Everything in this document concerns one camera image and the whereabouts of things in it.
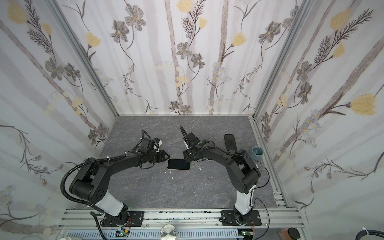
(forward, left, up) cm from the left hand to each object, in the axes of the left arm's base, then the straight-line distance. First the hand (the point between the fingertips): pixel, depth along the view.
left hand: (166, 152), depth 93 cm
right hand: (-2, -11, +3) cm, 12 cm away
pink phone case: (-6, -8, -5) cm, 11 cm away
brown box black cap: (-44, -57, +7) cm, 73 cm away
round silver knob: (-42, -6, +11) cm, 44 cm away
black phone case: (+11, -44, -4) cm, 46 cm away
